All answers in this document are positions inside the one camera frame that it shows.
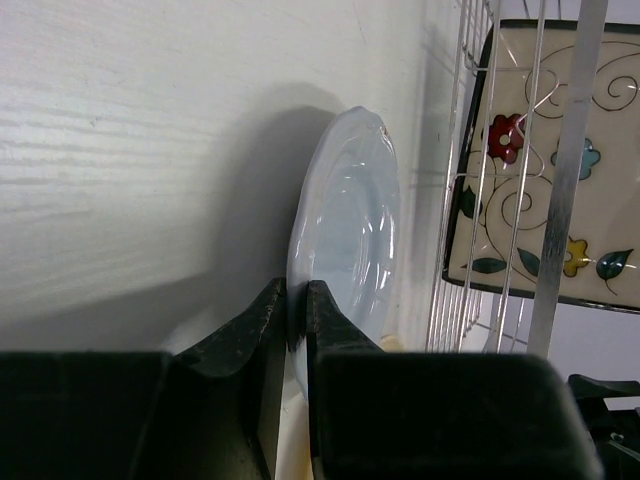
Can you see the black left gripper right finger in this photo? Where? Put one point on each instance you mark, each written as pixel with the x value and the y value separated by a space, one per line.
pixel 380 415

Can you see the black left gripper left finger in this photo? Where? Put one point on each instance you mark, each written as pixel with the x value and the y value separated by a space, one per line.
pixel 210 412

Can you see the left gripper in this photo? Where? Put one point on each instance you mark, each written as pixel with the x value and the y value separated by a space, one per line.
pixel 615 433

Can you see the cream plate with flowers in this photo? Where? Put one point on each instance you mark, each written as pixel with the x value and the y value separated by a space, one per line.
pixel 389 343

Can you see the light blue scalloped plate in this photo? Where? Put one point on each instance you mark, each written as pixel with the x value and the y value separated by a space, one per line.
pixel 346 229

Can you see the square floral plate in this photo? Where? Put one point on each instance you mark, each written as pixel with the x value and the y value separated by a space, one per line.
pixel 601 263

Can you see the metal wire dish rack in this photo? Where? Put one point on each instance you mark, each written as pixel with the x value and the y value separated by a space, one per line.
pixel 453 311

